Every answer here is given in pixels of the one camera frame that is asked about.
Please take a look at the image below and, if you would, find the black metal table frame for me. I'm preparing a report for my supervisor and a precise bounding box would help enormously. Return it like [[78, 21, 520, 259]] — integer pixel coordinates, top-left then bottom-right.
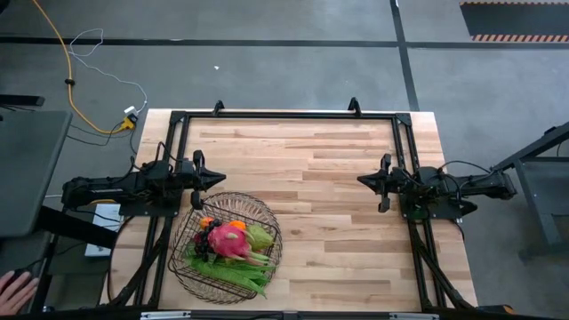
[[100, 96, 479, 312]]

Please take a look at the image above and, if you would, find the black wire basket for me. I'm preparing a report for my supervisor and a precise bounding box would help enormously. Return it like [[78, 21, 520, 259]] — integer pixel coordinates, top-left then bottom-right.
[[167, 202, 281, 300]]

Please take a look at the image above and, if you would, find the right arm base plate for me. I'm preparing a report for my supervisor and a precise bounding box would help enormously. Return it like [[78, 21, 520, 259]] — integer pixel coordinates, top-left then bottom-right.
[[399, 197, 479, 223]]

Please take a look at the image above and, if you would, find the pink dragon fruit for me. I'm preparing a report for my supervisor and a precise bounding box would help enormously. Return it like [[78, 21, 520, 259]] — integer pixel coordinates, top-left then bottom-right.
[[207, 223, 272, 267]]

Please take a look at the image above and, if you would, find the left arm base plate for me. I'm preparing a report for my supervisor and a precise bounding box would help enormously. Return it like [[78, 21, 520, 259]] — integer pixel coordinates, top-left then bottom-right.
[[117, 190, 181, 218]]

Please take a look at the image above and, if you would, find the white box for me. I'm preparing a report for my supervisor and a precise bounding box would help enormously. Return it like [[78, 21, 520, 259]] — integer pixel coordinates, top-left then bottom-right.
[[84, 203, 124, 258]]

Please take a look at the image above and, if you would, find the person's hand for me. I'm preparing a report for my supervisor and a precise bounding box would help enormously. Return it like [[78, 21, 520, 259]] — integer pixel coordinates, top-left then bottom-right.
[[0, 270, 40, 316]]

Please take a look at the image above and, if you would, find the black grape bunch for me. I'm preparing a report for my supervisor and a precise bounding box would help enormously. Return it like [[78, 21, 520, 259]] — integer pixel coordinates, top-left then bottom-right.
[[194, 218, 223, 263]]

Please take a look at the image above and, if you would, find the grey desk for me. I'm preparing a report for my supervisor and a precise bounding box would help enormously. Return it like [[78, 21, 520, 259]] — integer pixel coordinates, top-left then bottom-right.
[[0, 109, 73, 239]]

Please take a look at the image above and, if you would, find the yellow cable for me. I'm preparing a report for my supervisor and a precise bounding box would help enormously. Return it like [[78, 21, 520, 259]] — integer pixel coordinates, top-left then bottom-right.
[[30, 0, 134, 135]]

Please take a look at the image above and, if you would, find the green bean bunch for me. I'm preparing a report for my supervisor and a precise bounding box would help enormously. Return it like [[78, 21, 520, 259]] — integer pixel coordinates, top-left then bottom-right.
[[184, 252, 277, 298]]

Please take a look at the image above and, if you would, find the hazard striped floor mat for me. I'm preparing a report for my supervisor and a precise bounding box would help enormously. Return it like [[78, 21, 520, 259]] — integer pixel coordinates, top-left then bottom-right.
[[459, 1, 569, 44]]

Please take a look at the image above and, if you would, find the black flat bar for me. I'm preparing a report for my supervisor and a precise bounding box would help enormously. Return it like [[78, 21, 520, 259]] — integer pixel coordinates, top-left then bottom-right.
[[0, 93, 45, 108]]

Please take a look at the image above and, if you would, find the thin white cable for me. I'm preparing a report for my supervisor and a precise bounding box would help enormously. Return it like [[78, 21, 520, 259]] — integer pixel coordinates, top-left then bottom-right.
[[68, 28, 148, 115]]

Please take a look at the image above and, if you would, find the black desk frame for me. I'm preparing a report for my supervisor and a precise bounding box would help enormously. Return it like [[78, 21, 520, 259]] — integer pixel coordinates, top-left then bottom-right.
[[489, 120, 569, 259]]

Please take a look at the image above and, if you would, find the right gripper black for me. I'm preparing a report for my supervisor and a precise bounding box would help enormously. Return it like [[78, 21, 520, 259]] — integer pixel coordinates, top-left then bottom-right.
[[357, 152, 405, 214]]

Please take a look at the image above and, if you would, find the round woven placemat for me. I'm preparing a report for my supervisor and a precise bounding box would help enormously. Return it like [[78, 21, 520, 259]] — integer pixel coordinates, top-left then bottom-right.
[[168, 190, 284, 306]]

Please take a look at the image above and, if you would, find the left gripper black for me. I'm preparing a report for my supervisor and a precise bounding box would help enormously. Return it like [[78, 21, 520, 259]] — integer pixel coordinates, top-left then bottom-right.
[[177, 148, 228, 212]]

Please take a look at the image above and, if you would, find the black slanted bar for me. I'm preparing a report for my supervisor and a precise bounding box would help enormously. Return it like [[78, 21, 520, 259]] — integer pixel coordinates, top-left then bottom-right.
[[35, 206, 119, 250]]

